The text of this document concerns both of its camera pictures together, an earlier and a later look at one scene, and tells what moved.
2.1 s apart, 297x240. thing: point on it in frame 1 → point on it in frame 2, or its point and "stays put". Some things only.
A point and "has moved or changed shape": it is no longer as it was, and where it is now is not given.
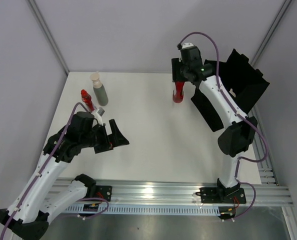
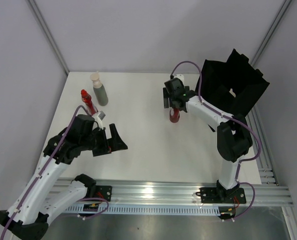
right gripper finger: [176, 73] → [166, 100]
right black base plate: [215, 195] stays put
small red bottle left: [86, 97] stays put
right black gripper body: [183, 69] → [171, 101]
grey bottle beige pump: [99, 90] stays put
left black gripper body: [97, 138] stays put
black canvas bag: [245, 83] stays put
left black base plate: [103, 192] stays put
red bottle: [178, 97] has moved or changed shape
